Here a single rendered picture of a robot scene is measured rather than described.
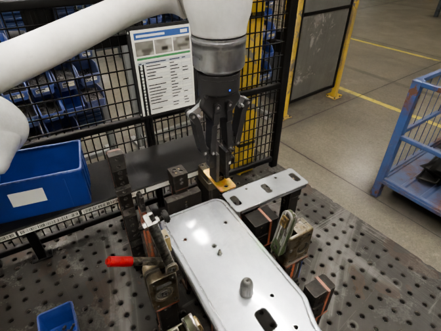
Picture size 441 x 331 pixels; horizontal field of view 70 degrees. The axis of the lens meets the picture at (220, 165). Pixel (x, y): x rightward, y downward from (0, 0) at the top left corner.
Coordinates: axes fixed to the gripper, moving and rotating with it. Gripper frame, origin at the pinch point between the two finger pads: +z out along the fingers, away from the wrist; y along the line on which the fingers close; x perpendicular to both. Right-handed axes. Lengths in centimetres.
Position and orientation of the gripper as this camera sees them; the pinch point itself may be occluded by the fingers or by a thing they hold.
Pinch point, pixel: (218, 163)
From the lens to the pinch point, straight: 66.5
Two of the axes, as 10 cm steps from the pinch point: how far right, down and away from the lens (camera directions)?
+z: 0.0, 8.0, 5.9
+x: 5.0, 5.1, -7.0
